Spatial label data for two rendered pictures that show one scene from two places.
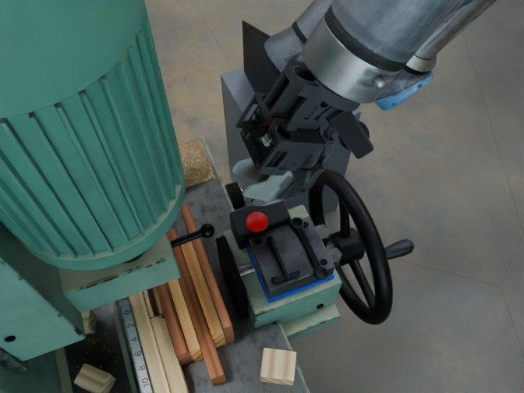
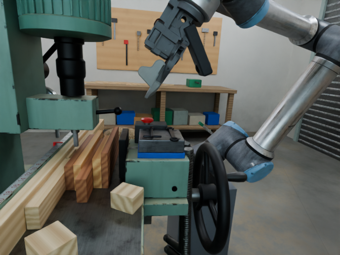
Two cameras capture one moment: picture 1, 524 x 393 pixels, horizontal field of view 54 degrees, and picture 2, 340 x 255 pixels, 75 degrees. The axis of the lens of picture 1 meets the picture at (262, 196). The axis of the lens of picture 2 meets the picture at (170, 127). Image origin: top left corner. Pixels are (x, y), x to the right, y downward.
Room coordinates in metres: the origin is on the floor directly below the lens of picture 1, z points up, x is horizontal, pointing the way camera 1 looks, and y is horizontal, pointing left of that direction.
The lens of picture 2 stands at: (-0.16, -0.18, 1.15)
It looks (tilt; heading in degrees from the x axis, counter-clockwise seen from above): 15 degrees down; 14
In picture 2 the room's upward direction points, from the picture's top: 3 degrees clockwise
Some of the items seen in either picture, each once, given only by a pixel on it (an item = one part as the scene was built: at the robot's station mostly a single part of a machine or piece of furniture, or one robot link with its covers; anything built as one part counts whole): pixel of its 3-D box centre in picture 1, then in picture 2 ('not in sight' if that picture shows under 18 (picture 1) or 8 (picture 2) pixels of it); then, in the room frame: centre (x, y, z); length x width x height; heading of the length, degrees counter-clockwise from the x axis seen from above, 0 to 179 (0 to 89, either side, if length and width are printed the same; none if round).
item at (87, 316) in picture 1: (83, 321); not in sight; (0.26, 0.29, 0.82); 0.03 x 0.03 x 0.04; 5
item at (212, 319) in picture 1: (202, 291); (103, 158); (0.27, 0.09, 0.93); 0.15 x 0.02 x 0.07; 21
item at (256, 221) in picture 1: (256, 221); (147, 120); (0.33, 0.01, 1.02); 0.03 x 0.03 x 0.01
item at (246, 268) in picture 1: (251, 269); (136, 152); (0.29, 0.02, 0.95); 0.09 x 0.07 x 0.09; 21
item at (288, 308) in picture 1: (279, 268); (155, 165); (0.31, -0.03, 0.91); 0.15 x 0.14 x 0.09; 21
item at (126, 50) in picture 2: not in sight; (161, 42); (3.47, 0.97, 1.50); 2.00 x 0.04 x 0.90; 115
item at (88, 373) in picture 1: (95, 380); not in sight; (0.16, 0.26, 0.82); 0.04 x 0.03 x 0.04; 68
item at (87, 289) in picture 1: (119, 263); (65, 114); (0.27, 0.18, 1.03); 0.14 x 0.07 x 0.09; 111
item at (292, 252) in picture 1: (281, 244); (157, 136); (0.32, -0.03, 0.99); 0.13 x 0.11 x 0.06; 21
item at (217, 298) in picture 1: (207, 273); (111, 152); (0.29, 0.08, 0.94); 0.20 x 0.01 x 0.08; 21
